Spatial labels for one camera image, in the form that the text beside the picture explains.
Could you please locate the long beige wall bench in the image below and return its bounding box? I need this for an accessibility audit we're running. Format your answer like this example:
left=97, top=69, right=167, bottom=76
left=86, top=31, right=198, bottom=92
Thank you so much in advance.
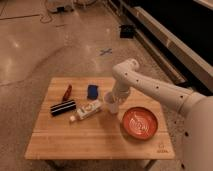
left=106, top=0, right=213, bottom=91

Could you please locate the black box on floor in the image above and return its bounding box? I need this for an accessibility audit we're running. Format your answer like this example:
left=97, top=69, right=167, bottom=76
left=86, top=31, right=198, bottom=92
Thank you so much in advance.
left=120, top=25, right=134, bottom=38

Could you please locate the white device on floor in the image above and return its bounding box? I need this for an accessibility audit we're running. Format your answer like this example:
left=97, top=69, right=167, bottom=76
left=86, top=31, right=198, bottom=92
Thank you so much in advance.
left=45, top=0, right=74, bottom=13

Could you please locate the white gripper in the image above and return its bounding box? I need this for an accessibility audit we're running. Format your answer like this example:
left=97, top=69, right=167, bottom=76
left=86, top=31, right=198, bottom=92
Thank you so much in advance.
left=111, top=81, right=130, bottom=106

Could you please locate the wooden folding table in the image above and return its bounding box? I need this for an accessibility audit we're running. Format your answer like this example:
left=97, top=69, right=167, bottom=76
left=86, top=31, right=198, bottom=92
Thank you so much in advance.
left=25, top=77, right=175, bottom=160

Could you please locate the blue sponge block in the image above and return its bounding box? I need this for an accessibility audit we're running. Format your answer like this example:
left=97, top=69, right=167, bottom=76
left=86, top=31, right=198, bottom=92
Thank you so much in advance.
left=87, top=85, right=98, bottom=100

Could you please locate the red patterned plate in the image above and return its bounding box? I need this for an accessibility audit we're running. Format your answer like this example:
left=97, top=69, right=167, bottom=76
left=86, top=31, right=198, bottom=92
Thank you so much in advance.
left=122, top=107, right=158, bottom=140

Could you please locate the white tube with label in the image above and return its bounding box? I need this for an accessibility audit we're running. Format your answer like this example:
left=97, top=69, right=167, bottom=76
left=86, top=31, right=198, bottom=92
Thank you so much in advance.
left=70, top=100, right=102, bottom=122

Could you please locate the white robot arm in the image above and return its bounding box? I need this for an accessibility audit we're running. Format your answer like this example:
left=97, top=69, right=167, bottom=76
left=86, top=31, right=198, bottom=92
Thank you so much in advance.
left=112, top=58, right=213, bottom=171

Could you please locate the red black pocket knife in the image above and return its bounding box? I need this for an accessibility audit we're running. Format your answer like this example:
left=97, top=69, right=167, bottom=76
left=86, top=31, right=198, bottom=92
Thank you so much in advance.
left=62, top=85, right=72, bottom=102

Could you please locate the white ceramic cup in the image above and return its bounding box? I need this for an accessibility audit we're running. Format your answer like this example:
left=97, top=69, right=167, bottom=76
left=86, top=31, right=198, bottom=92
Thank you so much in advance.
left=104, top=92, right=119, bottom=114

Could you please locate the black floor cable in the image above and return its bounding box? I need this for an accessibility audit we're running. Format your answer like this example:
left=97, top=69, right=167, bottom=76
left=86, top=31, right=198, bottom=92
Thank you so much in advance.
left=39, top=0, right=54, bottom=25

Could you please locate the black white striped case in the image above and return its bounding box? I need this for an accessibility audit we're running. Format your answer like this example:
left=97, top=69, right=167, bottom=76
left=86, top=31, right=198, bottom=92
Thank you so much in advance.
left=50, top=100, right=76, bottom=116

